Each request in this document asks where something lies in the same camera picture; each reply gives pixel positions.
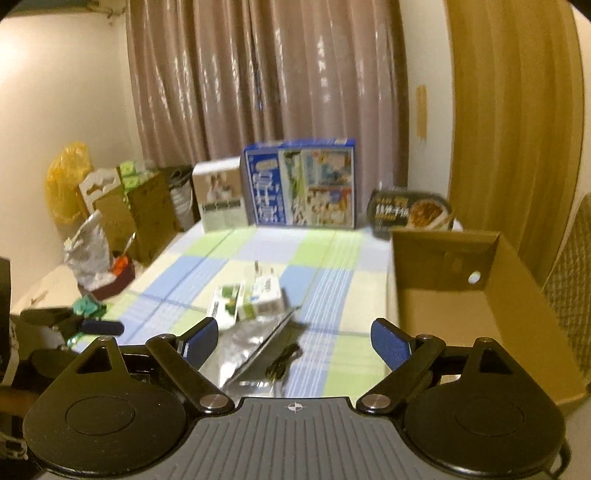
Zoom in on brown cardboard box with items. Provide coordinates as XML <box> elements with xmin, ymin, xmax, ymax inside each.
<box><xmin>78</xmin><ymin>167</ymin><xmax>139</xmax><ymax>260</ymax></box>

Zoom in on black instant meal bowl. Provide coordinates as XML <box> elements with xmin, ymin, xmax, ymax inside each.
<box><xmin>367</xmin><ymin>187</ymin><xmax>455</xmax><ymax>241</ymax></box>

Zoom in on green tissue packs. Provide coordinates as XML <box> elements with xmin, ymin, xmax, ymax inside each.
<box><xmin>117</xmin><ymin>158</ymin><xmax>154</xmax><ymax>191</ymax></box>

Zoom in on wooden door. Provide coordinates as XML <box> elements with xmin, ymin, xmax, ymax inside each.
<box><xmin>443</xmin><ymin>0</ymin><xmax>588</xmax><ymax>287</ymax></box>

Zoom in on stack of white bowls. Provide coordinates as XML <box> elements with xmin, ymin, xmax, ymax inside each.
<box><xmin>167</xmin><ymin>166</ymin><xmax>195</xmax><ymax>232</ymax></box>

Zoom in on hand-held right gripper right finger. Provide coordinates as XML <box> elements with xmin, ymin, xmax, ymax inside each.
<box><xmin>356</xmin><ymin>318</ymin><xmax>522</xmax><ymax>413</ymax></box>

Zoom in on brown curtain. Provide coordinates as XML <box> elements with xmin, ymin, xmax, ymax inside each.
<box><xmin>124</xmin><ymin>0</ymin><xmax>409</xmax><ymax>195</ymax></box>

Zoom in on blue milk carton box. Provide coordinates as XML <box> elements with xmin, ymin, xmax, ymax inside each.
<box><xmin>240</xmin><ymin>137</ymin><xmax>358</xmax><ymax>230</ymax></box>

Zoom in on yellow plastic bag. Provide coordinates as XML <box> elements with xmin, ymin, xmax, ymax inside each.
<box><xmin>45</xmin><ymin>141</ymin><xmax>94</xmax><ymax>225</ymax></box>

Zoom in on desktop with checked tablecloth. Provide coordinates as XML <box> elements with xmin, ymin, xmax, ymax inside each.
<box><xmin>74</xmin><ymin>226</ymin><xmax>402</xmax><ymax>398</ymax></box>

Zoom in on quilted chair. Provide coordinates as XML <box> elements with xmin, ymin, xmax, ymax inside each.
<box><xmin>542</xmin><ymin>193</ymin><xmax>591</xmax><ymax>334</ymax></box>

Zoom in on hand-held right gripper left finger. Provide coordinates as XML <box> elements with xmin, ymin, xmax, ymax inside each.
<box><xmin>69</xmin><ymin>318</ymin><xmax>235</xmax><ymax>415</ymax></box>

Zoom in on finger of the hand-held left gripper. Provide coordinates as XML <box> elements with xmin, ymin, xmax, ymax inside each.
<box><xmin>21</xmin><ymin>308</ymin><xmax>77</xmax><ymax>326</ymax></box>
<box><xmin>60</xmin><ymin>318</ymin><xmax>124</xmax><ymax>342</ymax></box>

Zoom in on crumpled silver foil bag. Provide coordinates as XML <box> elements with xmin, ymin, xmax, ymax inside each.
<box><xmin>64</xmin><ymin>210</ymin><xmax>115</xmax><ymax>291</ymax></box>

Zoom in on green snack packets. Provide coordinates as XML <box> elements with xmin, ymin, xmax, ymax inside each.
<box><xmin>73</xmin><ymin>295</ymin><xmax>108</xmax><ymax>320</ymax></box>

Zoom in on white plug adapter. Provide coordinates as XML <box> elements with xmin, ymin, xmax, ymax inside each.
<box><xmin>252</xmin><ymin>261</ymin><xmax>279</xmax><ymax>291</ymax></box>

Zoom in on dark red box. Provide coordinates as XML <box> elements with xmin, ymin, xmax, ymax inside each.
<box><xmin>84</xmin><ymin>255</ymin><xmax>136</xmax><ymax>302</ymax></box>

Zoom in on large open cardboard box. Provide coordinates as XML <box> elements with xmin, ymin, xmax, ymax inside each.
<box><xmin>392</xmin><ymin>229</ymin><xmax>590</xmax><ymax>416</ymax></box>

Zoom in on white humidifier box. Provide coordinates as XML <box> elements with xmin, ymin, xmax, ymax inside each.
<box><xmin>191</xmin><ymin>157</ymin><xmax>245</xmax><ymax>233</ymax></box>

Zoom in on green and white medicine box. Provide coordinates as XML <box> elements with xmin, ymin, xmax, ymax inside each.
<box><xmin>208</xmin><ymin>283</ymin><xmax>246</xmax><ymax>329</ymax></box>

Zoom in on black cable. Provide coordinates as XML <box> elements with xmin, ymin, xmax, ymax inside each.
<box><xmin>267</xmin><ymin>343</ymin><xmax>304</xmax><ymax>382</ymax></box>

